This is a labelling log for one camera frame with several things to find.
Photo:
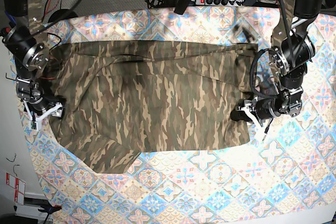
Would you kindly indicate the white power strip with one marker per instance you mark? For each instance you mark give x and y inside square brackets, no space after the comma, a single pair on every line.
[229,3]

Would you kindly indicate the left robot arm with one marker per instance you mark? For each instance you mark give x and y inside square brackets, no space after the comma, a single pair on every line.
[291,49]

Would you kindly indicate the red white label card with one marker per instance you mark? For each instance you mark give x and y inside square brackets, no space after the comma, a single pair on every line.
[15,189]

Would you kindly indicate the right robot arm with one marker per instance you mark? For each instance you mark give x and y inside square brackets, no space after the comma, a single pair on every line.
[27,42]

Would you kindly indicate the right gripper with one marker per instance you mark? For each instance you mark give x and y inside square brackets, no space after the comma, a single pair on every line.
[35,121]

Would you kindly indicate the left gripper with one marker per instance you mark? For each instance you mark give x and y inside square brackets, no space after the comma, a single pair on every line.
[246,110]

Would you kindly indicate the patterned tile tablecloth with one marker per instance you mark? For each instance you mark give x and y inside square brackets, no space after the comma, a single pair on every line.
[292,170]

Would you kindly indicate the red black clamp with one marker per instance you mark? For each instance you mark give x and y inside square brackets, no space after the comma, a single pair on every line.
[8,22]

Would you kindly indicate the black blue clamp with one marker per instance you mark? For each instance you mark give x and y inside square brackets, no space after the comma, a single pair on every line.
[49,210]

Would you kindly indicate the camouflage T-shirt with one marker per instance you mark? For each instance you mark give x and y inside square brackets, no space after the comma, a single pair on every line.
[124,98]

